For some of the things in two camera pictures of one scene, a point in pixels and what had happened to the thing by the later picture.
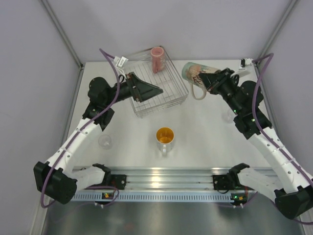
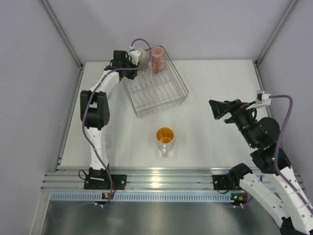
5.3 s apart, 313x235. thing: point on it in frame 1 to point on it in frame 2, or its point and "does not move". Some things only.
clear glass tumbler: (105, 142) does not move
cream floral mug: (190, 73) to (144, 60)
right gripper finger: (210, 79) to (218, 108)
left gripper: (142, 90) to (128, 61)
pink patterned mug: (158, 58) does not move
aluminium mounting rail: (165, 178) does not move
